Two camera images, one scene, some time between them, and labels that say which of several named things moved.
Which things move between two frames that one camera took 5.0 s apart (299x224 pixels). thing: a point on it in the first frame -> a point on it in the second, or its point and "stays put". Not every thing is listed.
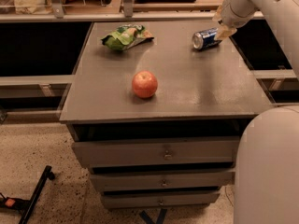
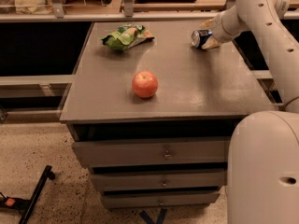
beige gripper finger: [217, 15] -> [208, 24]
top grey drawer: [156, 152] stays put
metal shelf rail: [58, 14] stays put
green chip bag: [126, 36] stays put
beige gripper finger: [224, 31] -> [210, 43]
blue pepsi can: [205, 38] stays put
